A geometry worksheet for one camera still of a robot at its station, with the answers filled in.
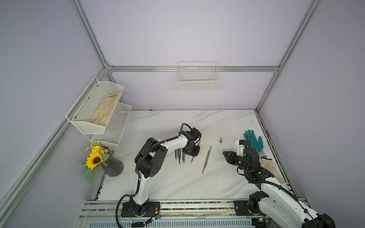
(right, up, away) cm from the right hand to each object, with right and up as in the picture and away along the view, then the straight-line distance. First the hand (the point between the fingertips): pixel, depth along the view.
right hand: (224, 154), depth 84 cm
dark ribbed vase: (-66, -7, -3) cm, 66 cm away
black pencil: (-28, -3, +9) cm, 30 cm away
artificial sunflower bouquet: (-66, +3, -17) cm, 68 cm away
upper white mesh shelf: (-77, +25, -6) cm, 81 cm away
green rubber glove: (+26, +4, +15) cm, 30 cm away
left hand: (-18, -3, +9) cm, 20 cm away
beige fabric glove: (+29, -8, +4) cm, 30 cm away
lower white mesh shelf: (-72, +10, +6) cm, 73 cm away
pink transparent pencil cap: (+2, +7, +19) cm, 20 cm away
